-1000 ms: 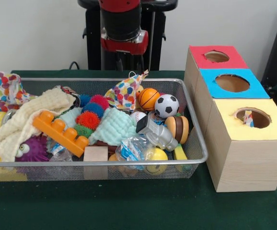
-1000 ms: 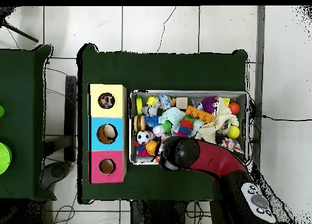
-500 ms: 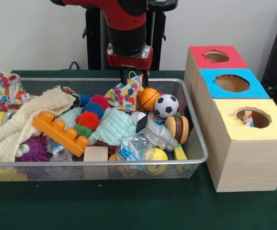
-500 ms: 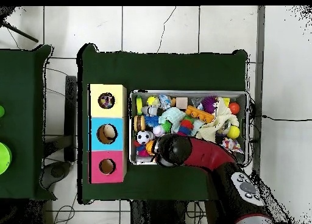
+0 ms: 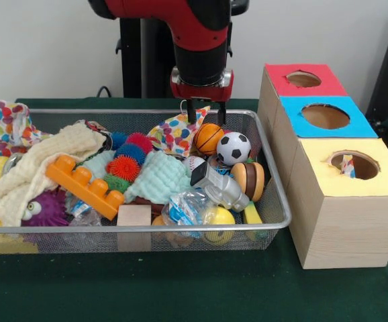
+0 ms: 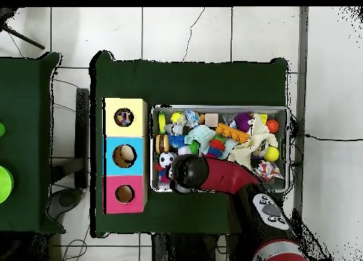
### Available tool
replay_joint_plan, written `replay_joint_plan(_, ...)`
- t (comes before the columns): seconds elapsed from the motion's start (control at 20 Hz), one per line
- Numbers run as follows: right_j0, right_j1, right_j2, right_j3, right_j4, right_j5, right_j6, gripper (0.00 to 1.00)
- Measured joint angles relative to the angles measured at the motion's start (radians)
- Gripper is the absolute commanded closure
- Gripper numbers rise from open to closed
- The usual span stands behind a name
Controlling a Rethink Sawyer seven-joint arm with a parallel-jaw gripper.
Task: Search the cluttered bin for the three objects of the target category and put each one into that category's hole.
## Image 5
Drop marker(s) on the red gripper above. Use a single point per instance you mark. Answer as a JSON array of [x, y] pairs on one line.
[[197, 93]]

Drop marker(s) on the colourful dotted cloth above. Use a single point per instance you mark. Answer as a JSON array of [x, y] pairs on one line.
[[9, 120], [174, 134], [347, 166]]

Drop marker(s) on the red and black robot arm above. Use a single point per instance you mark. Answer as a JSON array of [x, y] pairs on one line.
[[197, 20]]

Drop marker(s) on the wooden box with three holes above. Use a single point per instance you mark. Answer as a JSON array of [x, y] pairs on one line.
[[348, 228]]

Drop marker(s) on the small orange basketball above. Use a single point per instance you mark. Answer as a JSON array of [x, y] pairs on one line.
[[208, 138]]

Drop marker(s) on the small black white soccer ball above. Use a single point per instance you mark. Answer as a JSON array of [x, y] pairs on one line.
[[233, 147]]

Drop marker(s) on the silver plastic toy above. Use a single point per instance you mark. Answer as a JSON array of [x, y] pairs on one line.
[[221, 189]]

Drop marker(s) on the toy hamburger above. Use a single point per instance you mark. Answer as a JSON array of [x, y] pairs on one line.
[[247, 179]]

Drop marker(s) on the mint green waffle cloth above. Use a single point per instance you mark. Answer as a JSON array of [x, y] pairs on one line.
[[160, 181]]

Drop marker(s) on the crumpled clear plastic bottle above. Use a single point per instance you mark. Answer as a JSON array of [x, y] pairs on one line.
[[184, 208]]

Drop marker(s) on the orange plastic building block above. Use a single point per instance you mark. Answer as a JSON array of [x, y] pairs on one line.
[[86, 188]]

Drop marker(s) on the cream waffle cloth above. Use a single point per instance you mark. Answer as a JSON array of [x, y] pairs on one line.
[[23, 174]]

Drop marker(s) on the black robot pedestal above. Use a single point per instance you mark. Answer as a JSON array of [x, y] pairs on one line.
[[147, 67]]

